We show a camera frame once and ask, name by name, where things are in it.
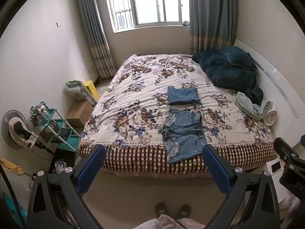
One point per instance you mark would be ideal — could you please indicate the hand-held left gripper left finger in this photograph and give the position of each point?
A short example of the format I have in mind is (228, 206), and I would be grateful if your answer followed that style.
(91, 169)

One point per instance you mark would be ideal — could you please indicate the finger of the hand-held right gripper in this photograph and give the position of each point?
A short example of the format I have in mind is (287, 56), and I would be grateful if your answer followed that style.
(284, 148)

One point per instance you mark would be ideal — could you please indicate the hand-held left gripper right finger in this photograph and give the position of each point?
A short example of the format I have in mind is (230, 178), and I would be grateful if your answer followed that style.
(216, 171)

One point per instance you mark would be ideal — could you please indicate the frayed denim shorts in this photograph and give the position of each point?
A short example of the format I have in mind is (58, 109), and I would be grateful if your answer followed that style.
(182, 133)

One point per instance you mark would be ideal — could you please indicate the folded denim pants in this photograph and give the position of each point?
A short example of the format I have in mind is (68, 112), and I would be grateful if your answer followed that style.
(183, 95)

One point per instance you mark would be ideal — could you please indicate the white bedside table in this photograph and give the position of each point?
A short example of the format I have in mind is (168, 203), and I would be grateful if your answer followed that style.
(277, 186)

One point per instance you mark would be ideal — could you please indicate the black phone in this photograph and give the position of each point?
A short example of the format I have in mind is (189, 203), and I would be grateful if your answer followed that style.
(276, 167)

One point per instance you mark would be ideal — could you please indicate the black waste bin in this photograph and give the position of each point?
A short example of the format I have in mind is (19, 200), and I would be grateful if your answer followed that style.
(63, 157)

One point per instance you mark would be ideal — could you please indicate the teal storage rack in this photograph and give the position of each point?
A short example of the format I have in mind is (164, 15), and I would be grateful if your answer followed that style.
(69, 139)

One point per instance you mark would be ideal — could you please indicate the light green cloth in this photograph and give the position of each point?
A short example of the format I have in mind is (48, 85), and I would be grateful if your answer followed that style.
(255, 109)

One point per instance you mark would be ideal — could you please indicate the dark slipper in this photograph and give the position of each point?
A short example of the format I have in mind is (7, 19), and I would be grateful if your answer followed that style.
(184, 211)
(161, 209)

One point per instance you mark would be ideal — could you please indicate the cardboard box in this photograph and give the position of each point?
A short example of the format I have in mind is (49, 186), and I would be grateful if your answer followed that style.
(79, 114)

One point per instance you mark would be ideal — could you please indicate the person's pink fleece clothing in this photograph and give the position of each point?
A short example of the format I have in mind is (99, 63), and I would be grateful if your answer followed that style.
(166, 223)

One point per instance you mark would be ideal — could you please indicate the white bed headboard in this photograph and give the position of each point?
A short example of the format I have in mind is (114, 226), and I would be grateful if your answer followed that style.
(274, 76)

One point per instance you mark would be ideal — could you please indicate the clutter of small bottles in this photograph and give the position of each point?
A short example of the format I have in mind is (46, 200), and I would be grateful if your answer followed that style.
(40, 112)

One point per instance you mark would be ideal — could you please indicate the yellow box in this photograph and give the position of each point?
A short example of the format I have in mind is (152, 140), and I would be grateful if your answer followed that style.
(91, 89)

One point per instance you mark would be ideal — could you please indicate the clear plastic bag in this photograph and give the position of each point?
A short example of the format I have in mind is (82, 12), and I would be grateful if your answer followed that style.
(76, 90)

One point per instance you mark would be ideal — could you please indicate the floral bedspread bed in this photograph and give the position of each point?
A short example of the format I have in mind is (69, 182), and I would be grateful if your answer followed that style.
(135, 100)

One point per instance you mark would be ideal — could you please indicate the dark teal duvet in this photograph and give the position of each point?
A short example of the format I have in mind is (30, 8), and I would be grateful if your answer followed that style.
(226, 76)

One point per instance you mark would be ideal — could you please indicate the standing fan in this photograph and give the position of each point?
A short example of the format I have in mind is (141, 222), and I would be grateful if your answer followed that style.
(7, 128)

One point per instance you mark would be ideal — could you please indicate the dark teal pillow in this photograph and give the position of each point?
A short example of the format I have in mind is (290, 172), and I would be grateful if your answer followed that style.
(238, 57)

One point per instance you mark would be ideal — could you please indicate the grey-blue striped curtain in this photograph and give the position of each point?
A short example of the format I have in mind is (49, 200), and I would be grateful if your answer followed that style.
(209, 14)
(95, 28)

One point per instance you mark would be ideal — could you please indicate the barred window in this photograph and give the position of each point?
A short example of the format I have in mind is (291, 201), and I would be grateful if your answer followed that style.
(147, 2)

